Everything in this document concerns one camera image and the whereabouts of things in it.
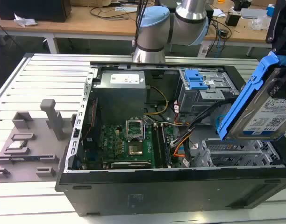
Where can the blue disk carrier latch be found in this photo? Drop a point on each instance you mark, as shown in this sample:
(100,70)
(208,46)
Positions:
(195,80)

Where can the small black box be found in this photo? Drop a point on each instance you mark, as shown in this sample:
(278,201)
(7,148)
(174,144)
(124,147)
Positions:
(232,18)

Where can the blue box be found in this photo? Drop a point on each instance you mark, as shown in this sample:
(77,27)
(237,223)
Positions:
(271,10)

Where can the metal disk bay cage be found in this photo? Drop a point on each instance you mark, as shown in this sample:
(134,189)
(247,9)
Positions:
(192,100)

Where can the crumpled white paper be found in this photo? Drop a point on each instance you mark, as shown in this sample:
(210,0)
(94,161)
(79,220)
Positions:
(25,21)

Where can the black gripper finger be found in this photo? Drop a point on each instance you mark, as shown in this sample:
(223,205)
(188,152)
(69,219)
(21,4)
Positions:
(279,79)

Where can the black open PC case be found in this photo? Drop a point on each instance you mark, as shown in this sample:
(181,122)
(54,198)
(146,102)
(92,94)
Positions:
(157,191)

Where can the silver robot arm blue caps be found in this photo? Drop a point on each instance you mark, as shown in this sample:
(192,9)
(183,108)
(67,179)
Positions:
(154,30)

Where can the black graphics card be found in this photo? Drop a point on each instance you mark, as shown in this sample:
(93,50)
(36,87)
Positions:
(131,164)

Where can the wooden desk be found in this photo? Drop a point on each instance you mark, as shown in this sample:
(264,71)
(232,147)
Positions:
(87,25)

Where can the silver CPU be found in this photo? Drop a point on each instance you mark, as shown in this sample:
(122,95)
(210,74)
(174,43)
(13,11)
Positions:
(16,146)

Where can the grey parts rack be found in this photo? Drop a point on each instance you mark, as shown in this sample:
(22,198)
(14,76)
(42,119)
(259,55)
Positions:
(37,149)

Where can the metal disk bay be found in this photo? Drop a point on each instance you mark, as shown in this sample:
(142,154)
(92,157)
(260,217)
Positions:
(231,154)

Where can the hard disk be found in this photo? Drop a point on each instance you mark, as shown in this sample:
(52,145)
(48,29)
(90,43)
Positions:
(257,109)

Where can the grey power supply unit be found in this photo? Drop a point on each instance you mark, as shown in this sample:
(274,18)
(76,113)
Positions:
(120,93)

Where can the white remote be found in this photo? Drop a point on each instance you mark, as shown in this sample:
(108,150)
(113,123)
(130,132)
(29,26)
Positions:
(203,51)

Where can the flat grey device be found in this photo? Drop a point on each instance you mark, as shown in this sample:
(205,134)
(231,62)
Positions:
(252,12)

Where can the black RAM slot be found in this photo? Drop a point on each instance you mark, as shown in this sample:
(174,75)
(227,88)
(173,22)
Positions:
(165,149)
(157,147)

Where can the CPU socket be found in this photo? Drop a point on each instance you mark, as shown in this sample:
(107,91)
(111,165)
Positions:
(135,149)

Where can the green motherboard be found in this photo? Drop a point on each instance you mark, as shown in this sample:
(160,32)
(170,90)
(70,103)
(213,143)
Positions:
(115,144)

